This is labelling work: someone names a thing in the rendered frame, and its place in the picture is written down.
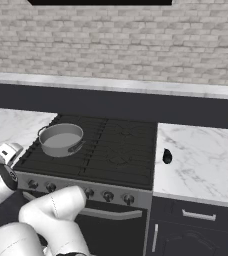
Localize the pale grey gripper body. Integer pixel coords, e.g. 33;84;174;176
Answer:
5;142;25;166

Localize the dark round stove knob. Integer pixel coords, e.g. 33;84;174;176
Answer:
122;193;136;206
45;182;57;193
27;179;39;190
84;187;95;199
102;190;115;203

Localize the grey metal pot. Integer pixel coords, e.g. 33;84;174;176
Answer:
37;122;87;159

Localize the black stove with grates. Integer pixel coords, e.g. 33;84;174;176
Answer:
12;114;159;256

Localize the dark purple eggplant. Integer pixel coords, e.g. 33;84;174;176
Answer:
162;148;173;165

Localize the dark raised counter with marble top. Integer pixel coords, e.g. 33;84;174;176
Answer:
0;71;228;130

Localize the black oven door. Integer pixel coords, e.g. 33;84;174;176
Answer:
21;191;148;256

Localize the black range hood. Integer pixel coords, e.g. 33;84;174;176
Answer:
27;0;174;7

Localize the dark cupboard door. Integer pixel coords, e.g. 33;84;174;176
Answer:
148;219;228;256

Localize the dark drawer front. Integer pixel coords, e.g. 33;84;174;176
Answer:
170;198;228;225

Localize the silver oven door handle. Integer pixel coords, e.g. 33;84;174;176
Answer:
22;191;144;221

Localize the silver cupboard door handle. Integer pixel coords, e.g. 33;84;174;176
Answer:
151;223;160;254

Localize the silver drawer handle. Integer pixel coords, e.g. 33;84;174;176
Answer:
181;208;217;222

